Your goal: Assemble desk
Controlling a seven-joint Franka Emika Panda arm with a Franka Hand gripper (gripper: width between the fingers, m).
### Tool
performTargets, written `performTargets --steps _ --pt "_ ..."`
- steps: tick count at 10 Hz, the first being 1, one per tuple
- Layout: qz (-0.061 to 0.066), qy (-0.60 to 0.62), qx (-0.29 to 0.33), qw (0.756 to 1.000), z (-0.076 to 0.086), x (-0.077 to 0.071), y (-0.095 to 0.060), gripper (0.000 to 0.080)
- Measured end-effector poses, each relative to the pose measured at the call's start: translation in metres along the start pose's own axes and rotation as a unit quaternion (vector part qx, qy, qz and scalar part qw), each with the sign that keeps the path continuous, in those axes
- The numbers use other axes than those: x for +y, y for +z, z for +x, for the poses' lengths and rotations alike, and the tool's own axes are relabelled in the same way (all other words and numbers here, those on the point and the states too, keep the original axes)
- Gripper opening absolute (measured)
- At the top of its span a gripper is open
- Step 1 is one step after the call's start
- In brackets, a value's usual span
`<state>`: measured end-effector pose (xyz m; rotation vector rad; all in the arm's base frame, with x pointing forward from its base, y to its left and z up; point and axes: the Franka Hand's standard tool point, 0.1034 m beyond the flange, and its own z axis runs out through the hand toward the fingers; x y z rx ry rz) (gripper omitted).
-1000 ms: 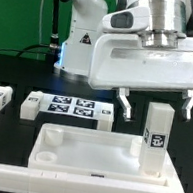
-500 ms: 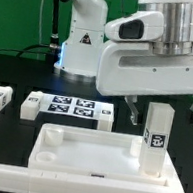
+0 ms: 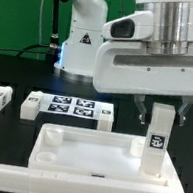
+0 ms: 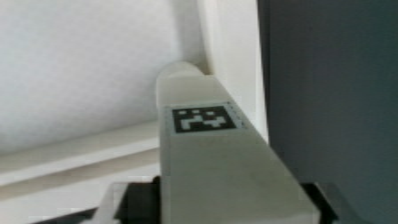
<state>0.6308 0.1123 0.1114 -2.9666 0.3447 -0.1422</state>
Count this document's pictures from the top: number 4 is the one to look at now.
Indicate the white leg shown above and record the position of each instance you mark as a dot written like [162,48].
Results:
[228,185]

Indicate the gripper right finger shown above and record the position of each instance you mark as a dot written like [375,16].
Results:
[336,211]

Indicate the white desk top tray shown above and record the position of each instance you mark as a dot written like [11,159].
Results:
[84,49]

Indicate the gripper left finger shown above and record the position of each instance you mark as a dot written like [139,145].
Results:
[130,206]

